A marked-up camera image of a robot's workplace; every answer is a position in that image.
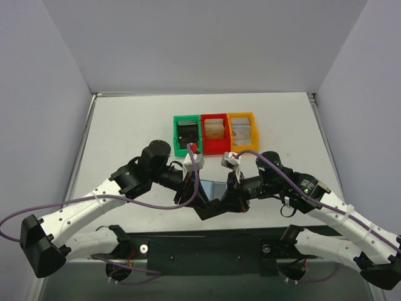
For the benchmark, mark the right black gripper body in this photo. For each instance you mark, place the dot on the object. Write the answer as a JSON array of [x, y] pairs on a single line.
[[235, 190]]

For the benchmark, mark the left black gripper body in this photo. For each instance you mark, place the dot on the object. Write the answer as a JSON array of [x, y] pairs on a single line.
[[187, 189]]

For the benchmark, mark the black leather card holder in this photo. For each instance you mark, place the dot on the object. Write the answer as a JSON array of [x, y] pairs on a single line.
[[213, 189]]

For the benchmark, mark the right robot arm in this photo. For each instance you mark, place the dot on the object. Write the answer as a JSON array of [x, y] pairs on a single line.
[[365, 247]]

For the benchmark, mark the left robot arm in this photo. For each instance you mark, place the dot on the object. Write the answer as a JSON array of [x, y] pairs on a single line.
[[52, 240]]

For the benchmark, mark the black card holders stack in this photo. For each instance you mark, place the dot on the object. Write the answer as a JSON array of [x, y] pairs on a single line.
[[187, 132]]

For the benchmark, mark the beige cards stack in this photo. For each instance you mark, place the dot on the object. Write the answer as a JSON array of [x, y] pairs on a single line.
[[214, 128]]

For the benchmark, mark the grey cards stack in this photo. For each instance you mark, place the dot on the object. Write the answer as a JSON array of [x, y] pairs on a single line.
[[241, 131]]

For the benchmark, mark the green plastic bin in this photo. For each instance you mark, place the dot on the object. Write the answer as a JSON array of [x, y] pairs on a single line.
[[182, 152]]

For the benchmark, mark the red plastic bin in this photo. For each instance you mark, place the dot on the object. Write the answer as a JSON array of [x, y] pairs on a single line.
[[216, 146]]

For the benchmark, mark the yellow plastic bin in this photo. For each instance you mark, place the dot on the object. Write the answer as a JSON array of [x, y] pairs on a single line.
[[254, 131]]

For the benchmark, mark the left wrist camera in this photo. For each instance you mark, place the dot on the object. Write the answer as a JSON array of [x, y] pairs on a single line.
[[193, 162]]

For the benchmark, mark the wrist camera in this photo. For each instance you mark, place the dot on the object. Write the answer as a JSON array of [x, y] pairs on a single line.
[[193, 162], [232, 161]]

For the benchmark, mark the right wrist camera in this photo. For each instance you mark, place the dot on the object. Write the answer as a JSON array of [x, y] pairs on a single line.
[[232, 161]]

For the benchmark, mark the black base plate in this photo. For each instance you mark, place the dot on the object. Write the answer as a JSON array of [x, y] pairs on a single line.
[[212, 252]]

